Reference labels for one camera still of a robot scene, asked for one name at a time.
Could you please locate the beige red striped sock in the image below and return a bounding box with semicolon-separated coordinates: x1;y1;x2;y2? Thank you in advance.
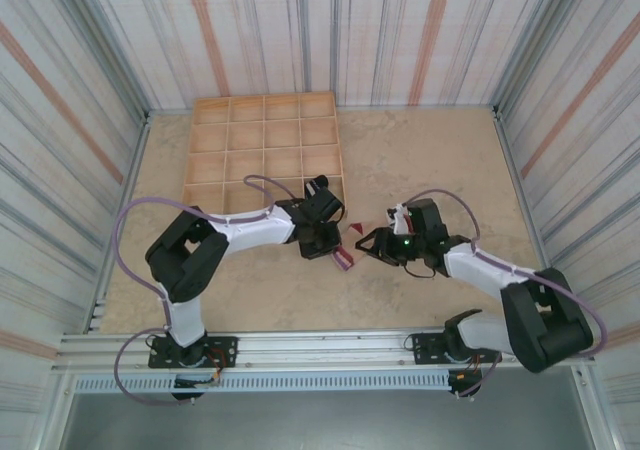
332;221;370;274

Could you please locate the wooden grid tray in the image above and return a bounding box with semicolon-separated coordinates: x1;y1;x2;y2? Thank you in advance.
177;94;349;231

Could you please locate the grey metal panel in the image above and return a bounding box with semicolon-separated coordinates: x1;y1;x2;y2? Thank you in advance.
59;392;599;450

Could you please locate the thin black camera cable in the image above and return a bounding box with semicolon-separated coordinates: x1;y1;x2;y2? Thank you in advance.
401;262;437;281

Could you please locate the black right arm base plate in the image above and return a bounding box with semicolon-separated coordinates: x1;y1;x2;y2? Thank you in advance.
408;332;504;371

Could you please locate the aluminium mounting rail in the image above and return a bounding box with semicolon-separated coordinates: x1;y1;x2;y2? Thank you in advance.
49;325;599;377

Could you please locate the aluminium frame bar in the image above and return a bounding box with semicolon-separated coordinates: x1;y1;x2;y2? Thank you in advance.
82;111;154;334
491;104;554;276

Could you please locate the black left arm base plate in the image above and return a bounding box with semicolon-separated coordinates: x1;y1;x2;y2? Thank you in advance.
148;334;239;370

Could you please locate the slotted grey cable duct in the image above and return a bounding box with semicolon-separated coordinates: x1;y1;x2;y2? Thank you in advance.
72;371;454;395

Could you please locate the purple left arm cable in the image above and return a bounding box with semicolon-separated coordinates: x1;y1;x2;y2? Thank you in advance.
113;174;301;407

